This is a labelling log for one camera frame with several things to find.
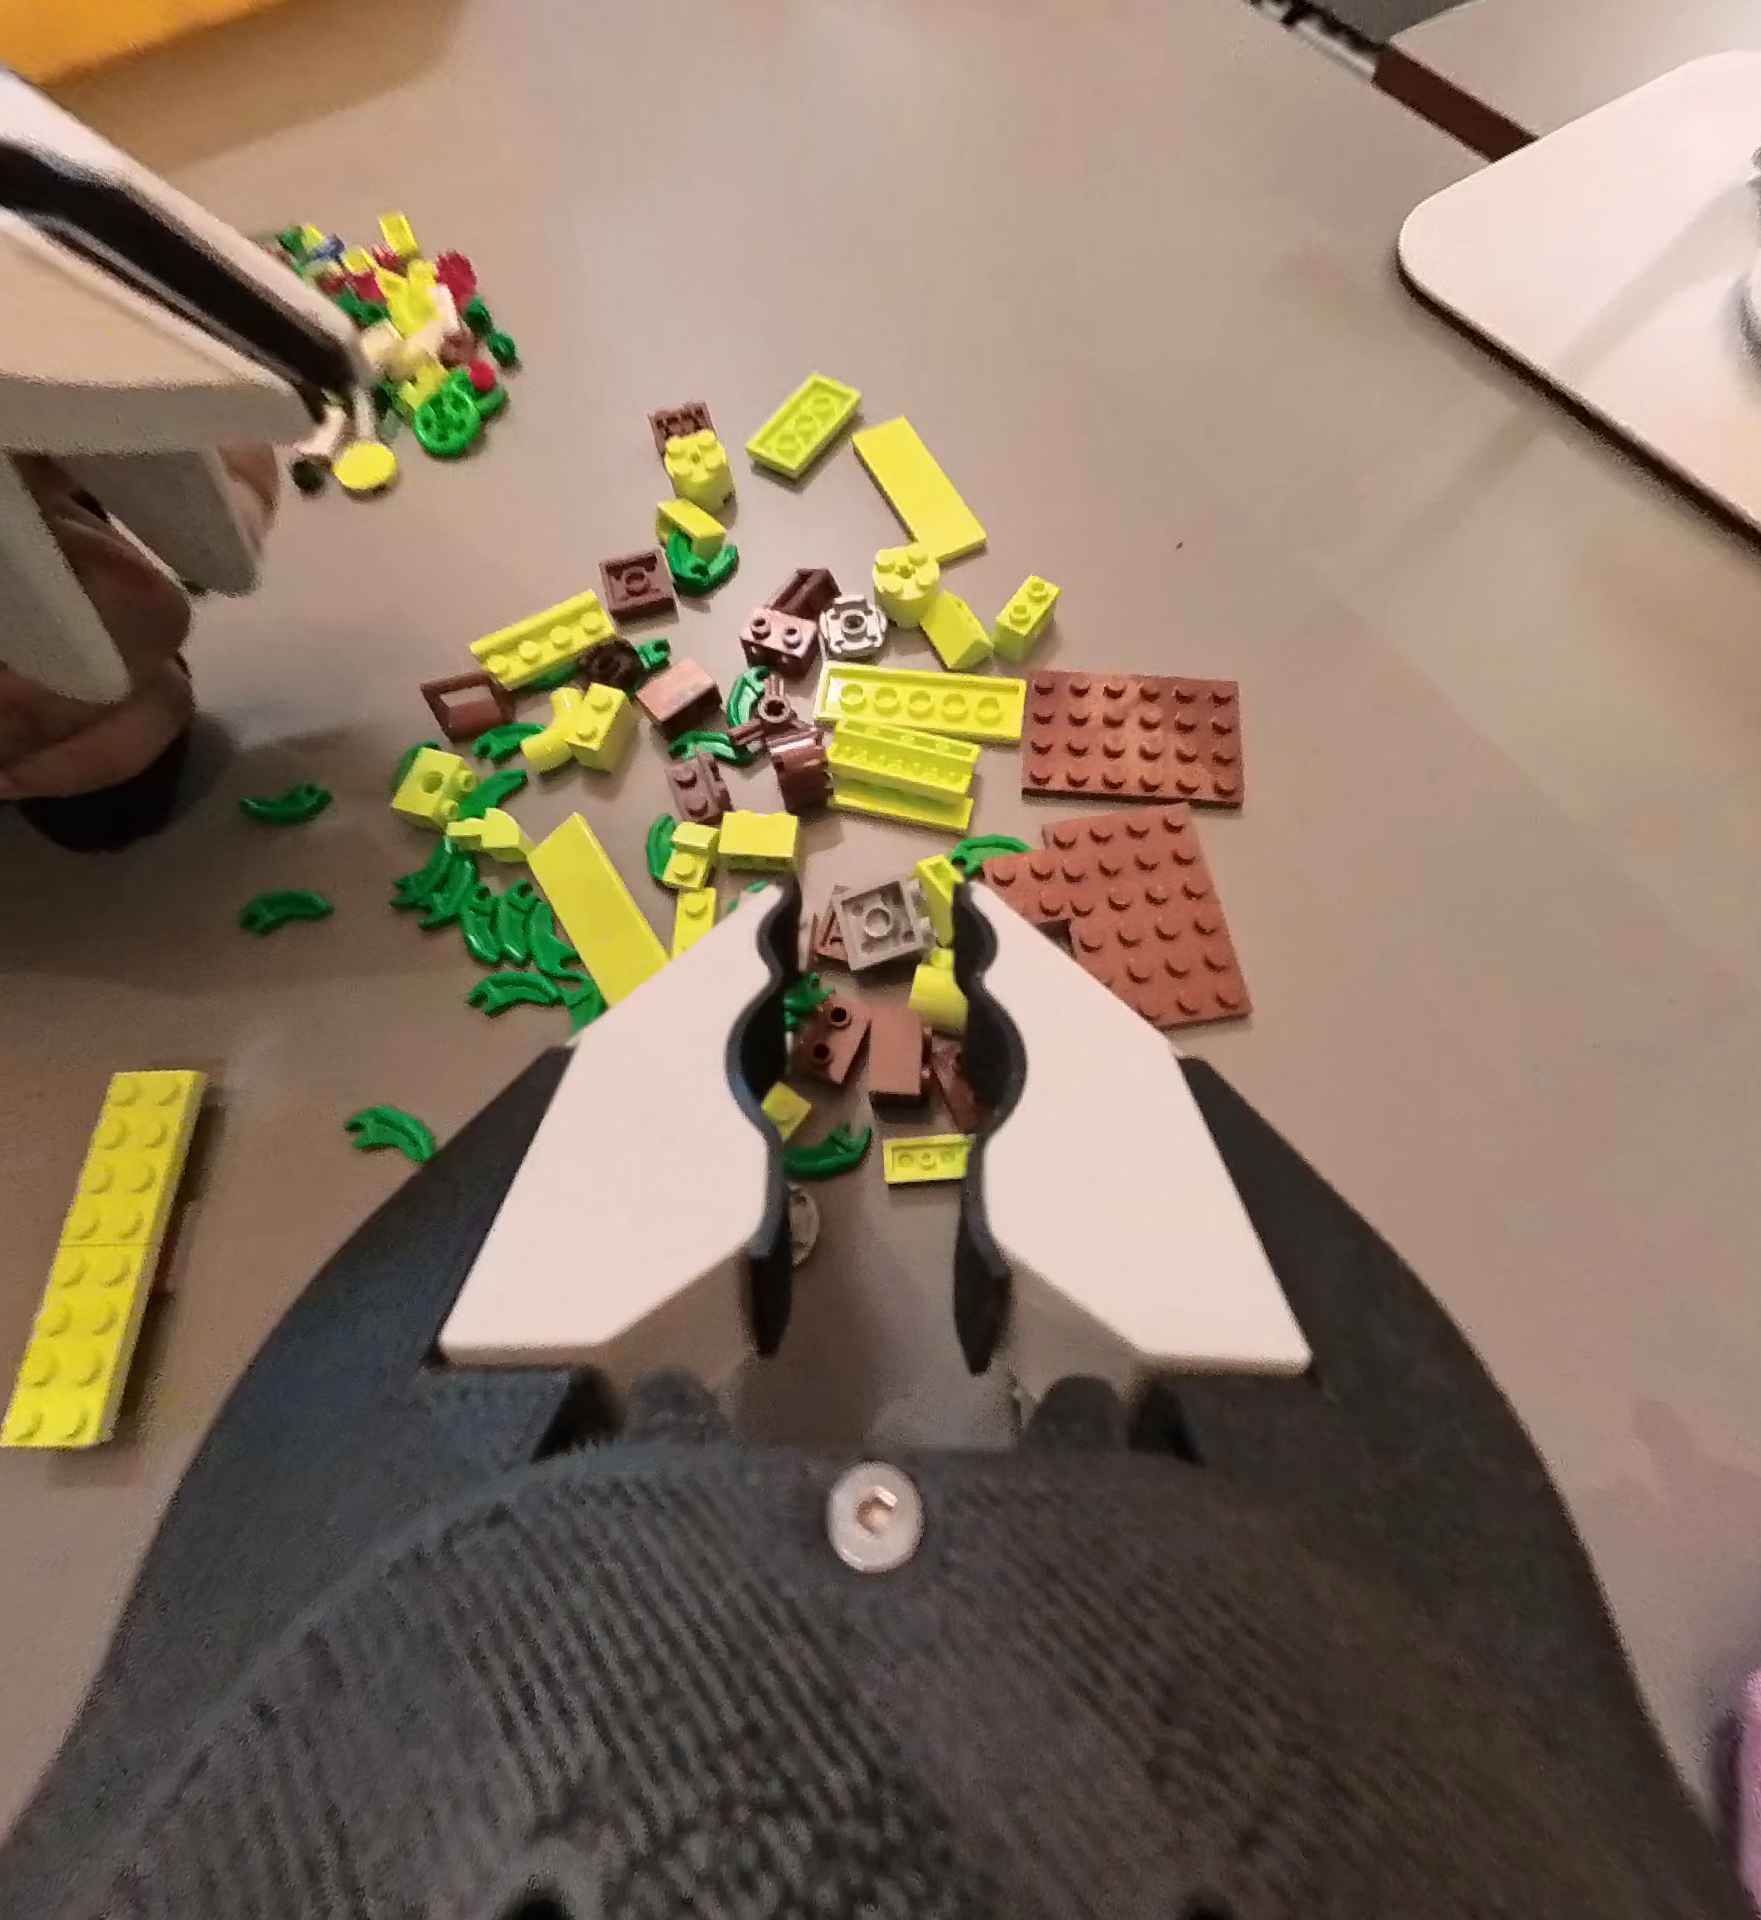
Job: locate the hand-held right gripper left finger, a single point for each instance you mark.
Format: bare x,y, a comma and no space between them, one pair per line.
628,1185

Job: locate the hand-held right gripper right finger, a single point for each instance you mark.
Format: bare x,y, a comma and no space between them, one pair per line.
1121,1200

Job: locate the heap of small colourful toy pieces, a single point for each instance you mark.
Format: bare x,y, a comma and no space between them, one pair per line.
429,323

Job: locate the pile of mixed toy bricks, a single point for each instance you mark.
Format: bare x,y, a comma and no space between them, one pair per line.
917,705

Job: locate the person's left hand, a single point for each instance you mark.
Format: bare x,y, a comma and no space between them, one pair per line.
9,741

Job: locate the yellow plastic container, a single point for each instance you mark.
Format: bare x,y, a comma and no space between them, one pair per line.
144,31

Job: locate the brown notched studded toy plate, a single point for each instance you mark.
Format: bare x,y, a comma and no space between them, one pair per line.
1149,914

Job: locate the brown rectangular studded toy plate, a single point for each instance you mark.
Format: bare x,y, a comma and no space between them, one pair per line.
1138,736

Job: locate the long lime studded toy plate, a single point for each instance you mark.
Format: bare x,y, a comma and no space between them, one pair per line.
93,1274

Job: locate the white book stand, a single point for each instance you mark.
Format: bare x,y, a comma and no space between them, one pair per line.
1601,298

